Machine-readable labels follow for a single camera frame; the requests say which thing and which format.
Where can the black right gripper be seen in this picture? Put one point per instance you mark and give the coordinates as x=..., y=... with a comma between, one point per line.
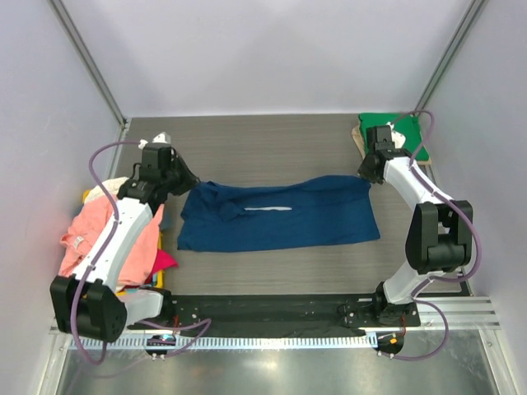
x=364, y=173

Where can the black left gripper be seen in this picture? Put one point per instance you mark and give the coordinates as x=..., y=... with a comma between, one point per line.
x=189, y=179

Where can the blue Mickey print t-shirt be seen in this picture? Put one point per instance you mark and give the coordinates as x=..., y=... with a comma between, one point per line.
x=328, y=210

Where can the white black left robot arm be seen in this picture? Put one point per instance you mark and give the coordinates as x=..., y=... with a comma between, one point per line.
x=86, y=303

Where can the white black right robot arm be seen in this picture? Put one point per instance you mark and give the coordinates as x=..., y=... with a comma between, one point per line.
x=439, y=240

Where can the folded beige t-shirt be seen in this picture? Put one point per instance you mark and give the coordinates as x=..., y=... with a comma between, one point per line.
x=361, y=145

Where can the folded green t-shirt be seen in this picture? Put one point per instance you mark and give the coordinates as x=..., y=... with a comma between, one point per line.
x=409, y=127

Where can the cream white t-shirt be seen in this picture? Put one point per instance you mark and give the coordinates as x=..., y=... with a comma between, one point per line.
x=111, y=185

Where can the magenta t-shirt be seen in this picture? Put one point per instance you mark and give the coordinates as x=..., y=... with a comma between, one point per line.
x=163, y=261

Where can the pink t-shirt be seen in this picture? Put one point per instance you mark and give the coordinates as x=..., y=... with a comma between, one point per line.
x=140, y=247

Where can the yellow plastic bin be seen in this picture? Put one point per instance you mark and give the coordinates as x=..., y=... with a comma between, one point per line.
x=159, y=282

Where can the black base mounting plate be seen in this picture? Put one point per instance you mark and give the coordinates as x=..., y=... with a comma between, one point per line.
x=278, y=316

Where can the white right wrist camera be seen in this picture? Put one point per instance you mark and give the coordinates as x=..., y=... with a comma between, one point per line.
x=397, y=137

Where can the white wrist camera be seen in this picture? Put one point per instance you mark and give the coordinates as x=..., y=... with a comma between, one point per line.
x=397, y=137
x=162, y=138

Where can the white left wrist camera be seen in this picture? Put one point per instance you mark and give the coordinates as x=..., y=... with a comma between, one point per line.
x=162, y=138

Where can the white slotted cable duct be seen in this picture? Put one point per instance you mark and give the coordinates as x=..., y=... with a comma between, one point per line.
x=369, y=341

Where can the aluminium extrusion rail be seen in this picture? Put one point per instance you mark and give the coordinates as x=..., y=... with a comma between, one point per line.
x=466, y=312

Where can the right aluminium frame post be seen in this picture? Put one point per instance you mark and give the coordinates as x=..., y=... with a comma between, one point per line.
x=455, y=44

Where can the aluminium frame post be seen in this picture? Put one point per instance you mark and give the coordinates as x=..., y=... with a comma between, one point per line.
x=455, y=44
x=80, y=47

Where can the left aluminium frame post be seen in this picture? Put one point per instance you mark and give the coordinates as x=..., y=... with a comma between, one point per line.
x=80, y=47

